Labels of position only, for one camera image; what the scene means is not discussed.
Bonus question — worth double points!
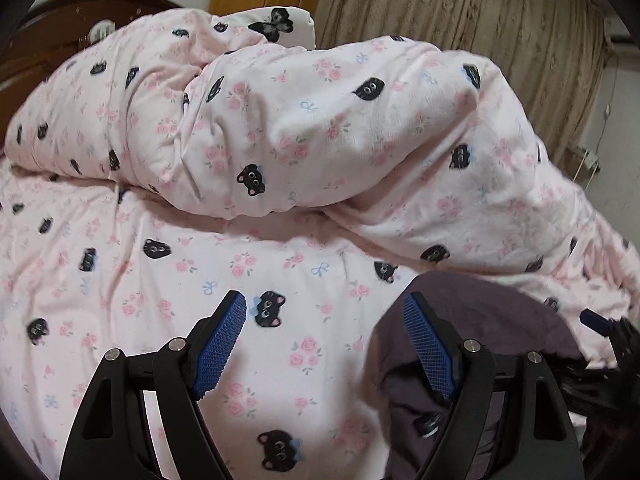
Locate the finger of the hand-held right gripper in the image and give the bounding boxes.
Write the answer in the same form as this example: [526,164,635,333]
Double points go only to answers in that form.
[580,310,613,336]

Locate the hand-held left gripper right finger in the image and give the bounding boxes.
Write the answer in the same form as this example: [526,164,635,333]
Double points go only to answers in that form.
[401,290,586,480]

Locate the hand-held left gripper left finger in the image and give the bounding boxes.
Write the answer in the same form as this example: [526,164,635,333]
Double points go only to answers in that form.
[59,289,248,480]

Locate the purple grey pants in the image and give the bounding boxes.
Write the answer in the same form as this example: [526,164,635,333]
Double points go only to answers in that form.
[362,274,601,480]

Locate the pink cat print bedsheet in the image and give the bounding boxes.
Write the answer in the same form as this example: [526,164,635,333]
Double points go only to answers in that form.
[0,160,426,480]

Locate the white shelf rack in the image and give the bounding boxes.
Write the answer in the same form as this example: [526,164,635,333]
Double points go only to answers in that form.
[570,145,601,186]

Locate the pink cat print quilt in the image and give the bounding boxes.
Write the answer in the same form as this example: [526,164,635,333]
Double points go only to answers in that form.
[5,7,640,321]

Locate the white butterfly print pillow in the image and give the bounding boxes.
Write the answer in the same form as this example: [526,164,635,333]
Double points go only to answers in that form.
[210,6,317,48]

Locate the beige curtain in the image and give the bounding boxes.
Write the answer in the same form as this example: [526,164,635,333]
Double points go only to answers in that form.
[315,0,613,161]

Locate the dark wooden headboard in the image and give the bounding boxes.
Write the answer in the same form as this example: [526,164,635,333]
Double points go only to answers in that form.
[0,0,181,91]

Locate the white wall cable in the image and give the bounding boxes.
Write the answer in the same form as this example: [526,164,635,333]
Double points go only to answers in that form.
[597,55,621,151]

